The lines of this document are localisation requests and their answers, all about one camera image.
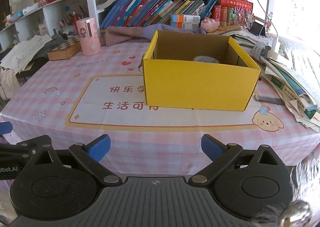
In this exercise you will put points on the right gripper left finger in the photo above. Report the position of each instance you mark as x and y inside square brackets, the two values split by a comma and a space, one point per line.
[57, 184]

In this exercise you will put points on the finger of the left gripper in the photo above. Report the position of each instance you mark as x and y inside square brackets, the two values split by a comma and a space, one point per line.
[5, 128]

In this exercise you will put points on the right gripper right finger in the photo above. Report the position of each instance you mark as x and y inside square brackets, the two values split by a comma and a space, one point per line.
[243, 182]

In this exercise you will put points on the yellow tape roll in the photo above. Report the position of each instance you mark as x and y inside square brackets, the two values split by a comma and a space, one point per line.
[205, 59]

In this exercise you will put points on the beige tote bag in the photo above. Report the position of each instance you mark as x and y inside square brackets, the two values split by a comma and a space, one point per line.
[9, 83]

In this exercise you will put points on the pink checkered tablecloth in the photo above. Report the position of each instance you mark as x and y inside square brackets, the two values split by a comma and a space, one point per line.
[79, 99]

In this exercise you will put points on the grey utility knife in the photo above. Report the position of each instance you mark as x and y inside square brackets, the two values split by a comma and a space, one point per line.
[269, 100]

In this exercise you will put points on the wooden chess box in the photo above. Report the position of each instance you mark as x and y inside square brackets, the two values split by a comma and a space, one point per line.
[65, 50]

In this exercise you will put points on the pile of books right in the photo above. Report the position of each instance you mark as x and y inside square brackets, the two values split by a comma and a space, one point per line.
[292, 69]

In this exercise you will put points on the pink cylindrical appliance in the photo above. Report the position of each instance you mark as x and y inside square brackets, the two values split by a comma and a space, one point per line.
[88, 36]

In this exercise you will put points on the yellow cardboard box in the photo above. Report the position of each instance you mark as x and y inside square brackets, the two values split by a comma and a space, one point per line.
[172, 79]

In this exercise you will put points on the pink purple cloth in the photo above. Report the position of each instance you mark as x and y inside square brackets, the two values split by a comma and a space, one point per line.
[115, 35]

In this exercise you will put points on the pink pig plush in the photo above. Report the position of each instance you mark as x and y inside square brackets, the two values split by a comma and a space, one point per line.
[209, 25]

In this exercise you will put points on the red boxed book set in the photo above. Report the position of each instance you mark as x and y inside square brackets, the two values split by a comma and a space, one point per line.
[233, 12]

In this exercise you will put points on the orange white medicine box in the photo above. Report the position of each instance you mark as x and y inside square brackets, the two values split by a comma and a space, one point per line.
[185, 21]

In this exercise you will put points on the row of colourful books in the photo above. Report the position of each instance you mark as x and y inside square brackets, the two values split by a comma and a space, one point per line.
[142, 13]

